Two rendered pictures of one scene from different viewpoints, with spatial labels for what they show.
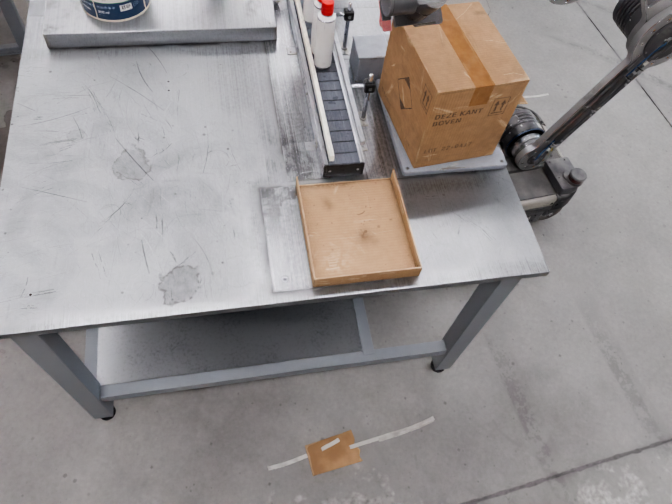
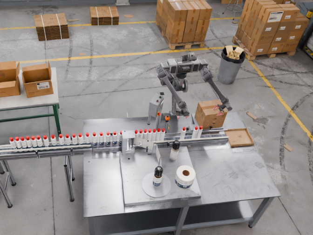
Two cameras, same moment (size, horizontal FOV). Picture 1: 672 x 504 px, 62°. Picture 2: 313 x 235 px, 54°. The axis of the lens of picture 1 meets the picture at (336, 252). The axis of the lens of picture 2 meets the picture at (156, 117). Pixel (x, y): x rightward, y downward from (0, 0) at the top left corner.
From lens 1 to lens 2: 362 cm
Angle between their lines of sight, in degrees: 51
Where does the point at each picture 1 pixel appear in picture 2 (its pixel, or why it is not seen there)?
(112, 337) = (241, 214)
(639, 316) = not seen: hidden behind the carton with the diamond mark
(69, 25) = (196, 190)
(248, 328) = not seen: hidden behind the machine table
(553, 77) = (119, 109)
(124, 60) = (200, 180)
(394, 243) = (240, 132)
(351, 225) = (238, 138)
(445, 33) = (210, 108)
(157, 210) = (244, 169)
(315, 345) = not seen: hidden behind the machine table
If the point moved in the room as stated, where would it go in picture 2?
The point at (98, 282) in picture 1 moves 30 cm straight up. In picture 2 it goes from (263, 177) to (273, 162)
